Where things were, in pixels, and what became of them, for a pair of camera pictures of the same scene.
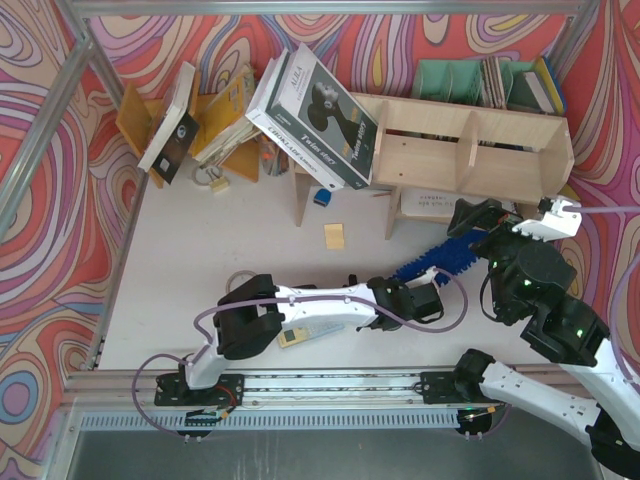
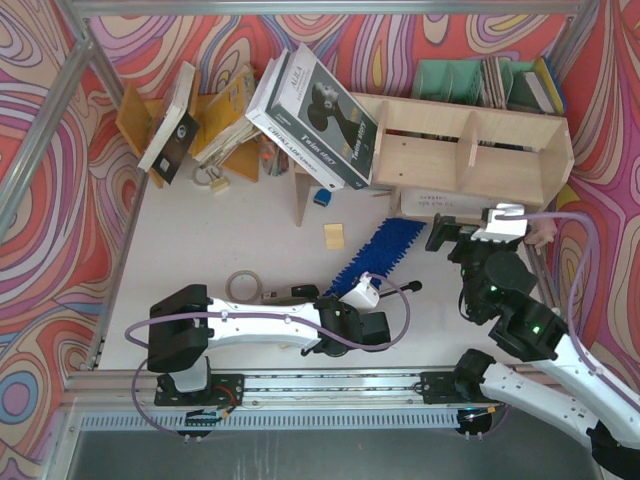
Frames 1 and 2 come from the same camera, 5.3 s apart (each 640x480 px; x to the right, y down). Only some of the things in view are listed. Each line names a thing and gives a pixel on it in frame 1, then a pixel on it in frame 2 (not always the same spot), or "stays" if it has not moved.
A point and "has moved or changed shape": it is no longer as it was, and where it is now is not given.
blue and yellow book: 552,85 stays
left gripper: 430,298 -> 375,326
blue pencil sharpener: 322,197 stays
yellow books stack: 225,127 stays
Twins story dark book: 324,116 stays
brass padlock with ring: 218,182 stays
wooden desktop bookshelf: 431,158 stays
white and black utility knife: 352,280 has moved or changed shape
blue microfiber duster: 451,256 -> 379,256
